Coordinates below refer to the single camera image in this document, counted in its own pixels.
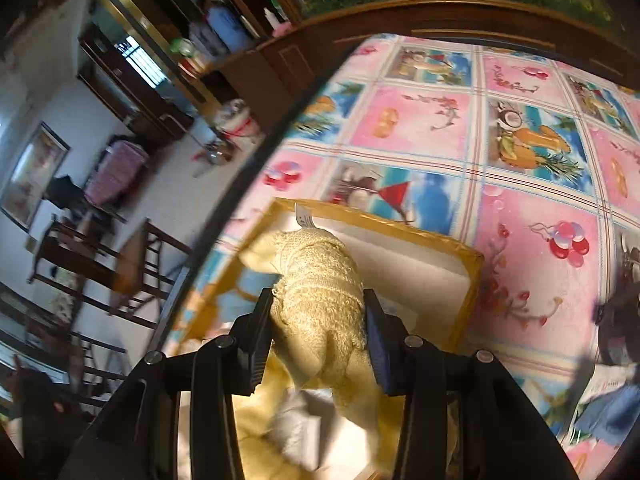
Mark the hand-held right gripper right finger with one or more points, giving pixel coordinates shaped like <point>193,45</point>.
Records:
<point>377,342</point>

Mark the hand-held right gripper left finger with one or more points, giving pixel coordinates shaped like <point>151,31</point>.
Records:
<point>260,330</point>

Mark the yellow terry towel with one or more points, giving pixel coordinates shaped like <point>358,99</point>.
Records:
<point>320,300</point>

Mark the cardboard box with tape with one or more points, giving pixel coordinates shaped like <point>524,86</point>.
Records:
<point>420,270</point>

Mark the wooden chair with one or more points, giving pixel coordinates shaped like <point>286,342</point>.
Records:
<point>115,270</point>

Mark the metal kettle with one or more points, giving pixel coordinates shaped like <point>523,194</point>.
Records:
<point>220,154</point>

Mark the white tied bag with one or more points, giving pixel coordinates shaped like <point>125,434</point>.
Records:
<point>237,119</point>

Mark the pink cloth on chair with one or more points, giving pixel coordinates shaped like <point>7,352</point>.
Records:
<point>117,172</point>

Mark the printed pink tablecloth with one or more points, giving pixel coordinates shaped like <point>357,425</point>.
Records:
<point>500,160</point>

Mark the light blue knitted cloth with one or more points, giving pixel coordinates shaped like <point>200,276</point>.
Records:
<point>610,405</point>

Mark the black electric motor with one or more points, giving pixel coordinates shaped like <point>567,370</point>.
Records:
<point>622,305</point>

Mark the dark wooden sideboard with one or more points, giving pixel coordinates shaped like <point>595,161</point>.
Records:
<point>280,65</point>

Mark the small white bottle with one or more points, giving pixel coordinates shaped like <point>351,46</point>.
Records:
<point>271,19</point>

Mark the framed wall picture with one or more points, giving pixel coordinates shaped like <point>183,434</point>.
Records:
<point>32,177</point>

